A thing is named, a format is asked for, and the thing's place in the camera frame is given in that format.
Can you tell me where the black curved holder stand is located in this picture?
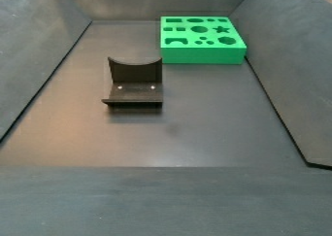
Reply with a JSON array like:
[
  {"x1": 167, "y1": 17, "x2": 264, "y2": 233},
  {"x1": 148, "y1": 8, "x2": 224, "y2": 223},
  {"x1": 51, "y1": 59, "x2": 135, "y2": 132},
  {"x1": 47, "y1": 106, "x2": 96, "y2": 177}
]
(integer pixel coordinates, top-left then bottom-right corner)
[{"x1": 103, "y1": 57, "x2": 164, "y2": 107}]

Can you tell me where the green shape sorter box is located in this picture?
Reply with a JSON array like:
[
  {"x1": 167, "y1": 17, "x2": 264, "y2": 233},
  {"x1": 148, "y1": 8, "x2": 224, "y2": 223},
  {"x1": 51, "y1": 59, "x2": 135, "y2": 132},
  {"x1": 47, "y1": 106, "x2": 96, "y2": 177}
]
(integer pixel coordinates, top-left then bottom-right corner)
[{"x1": 160, "y1": 17, "x2": 247, "y2": 64}]

